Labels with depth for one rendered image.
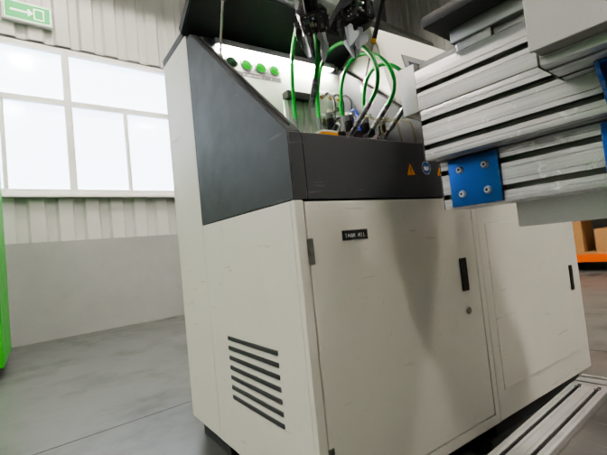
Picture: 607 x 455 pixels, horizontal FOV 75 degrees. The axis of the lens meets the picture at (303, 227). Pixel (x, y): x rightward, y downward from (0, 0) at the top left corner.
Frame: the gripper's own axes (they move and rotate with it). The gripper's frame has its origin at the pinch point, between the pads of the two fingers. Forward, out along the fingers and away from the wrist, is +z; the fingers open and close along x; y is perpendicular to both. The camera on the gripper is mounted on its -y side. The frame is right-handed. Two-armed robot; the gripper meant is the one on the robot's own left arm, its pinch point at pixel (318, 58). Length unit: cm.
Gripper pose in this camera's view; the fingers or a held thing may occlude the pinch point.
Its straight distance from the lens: 125.0
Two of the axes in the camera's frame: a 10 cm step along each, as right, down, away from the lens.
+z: 2.4, 7.2, 6.5
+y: 2.1, 6.2, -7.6
